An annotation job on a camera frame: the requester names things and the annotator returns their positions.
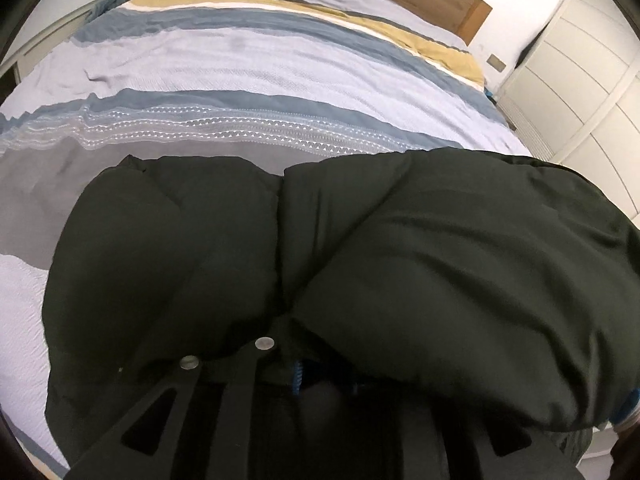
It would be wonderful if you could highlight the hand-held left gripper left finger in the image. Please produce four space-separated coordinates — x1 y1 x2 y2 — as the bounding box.
65 336 304 480

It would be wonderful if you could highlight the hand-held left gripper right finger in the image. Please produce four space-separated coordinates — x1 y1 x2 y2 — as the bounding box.
440 422 583 480

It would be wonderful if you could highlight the dark green puffer jacket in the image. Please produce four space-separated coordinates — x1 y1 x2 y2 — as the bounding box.
42 147 640 480

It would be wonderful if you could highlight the bed with striped duvet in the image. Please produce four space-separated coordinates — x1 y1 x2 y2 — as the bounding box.
0 0 536 466

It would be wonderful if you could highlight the white wardrobe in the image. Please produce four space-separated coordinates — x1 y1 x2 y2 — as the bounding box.
495 0 640 221

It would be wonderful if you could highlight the white low shelf unit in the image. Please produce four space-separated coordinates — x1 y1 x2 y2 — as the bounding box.
0 10 96 86

